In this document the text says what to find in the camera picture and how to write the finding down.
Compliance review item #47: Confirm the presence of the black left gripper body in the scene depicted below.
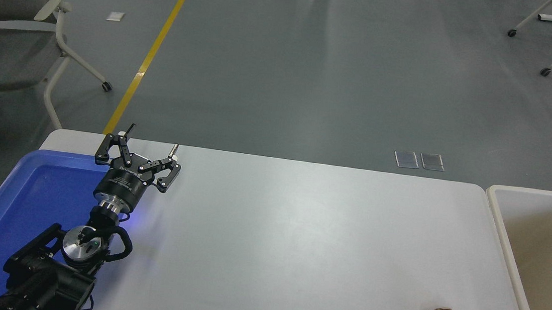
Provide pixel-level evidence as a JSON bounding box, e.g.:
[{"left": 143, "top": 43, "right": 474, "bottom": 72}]
[{"left": 91, "top": 150, "right": 157, "bottom": 213}]

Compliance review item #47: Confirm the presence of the metal floor plate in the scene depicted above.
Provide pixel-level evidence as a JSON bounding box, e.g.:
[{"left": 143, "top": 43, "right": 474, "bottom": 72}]
[
  {"left": 393, "top": 150, "right": 420, "bottom": 169},
  {"left": 419, "top": 152, "right": 445, "bottom": 171}
]

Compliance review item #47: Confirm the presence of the blue plastic tray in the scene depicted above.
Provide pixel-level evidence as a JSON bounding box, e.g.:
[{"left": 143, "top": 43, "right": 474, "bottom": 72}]
[{"left": 0, "top": 145, "right": 136, "bottom": 310}]

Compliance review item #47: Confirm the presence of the grey office chair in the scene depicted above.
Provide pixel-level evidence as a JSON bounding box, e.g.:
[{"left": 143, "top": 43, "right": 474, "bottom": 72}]
[{"left": 0, "top": 0, "right": 120, "bottom": 134}]

